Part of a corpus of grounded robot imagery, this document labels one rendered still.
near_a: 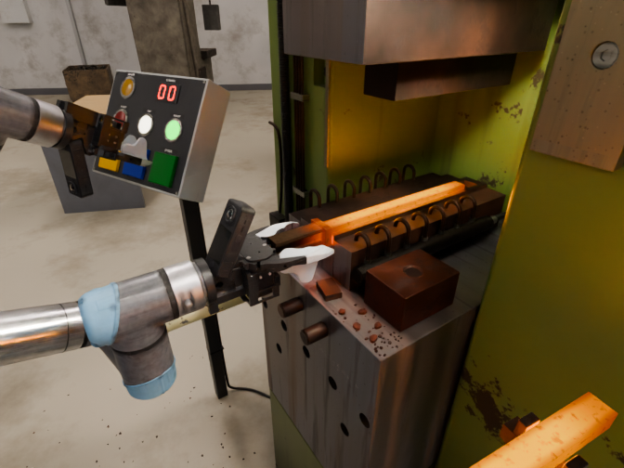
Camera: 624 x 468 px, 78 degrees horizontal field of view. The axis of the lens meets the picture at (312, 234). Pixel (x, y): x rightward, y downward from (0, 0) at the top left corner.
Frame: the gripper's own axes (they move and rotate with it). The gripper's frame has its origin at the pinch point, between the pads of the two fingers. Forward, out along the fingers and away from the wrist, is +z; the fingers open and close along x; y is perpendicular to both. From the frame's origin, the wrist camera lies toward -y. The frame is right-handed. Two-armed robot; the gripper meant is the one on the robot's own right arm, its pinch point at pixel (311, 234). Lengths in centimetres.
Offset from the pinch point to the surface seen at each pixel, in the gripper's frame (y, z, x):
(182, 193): 3.3, -11.4, -37.1
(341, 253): 2.4, 2.7, 4.9
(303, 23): -31.4, 2.7, -6.4
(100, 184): 78, -16, -265
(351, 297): 8.5, 1.9, 9.1
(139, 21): -26, 84, -497
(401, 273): 2.0, 6.7, 14.9
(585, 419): 0.7, 2.7, 42.7
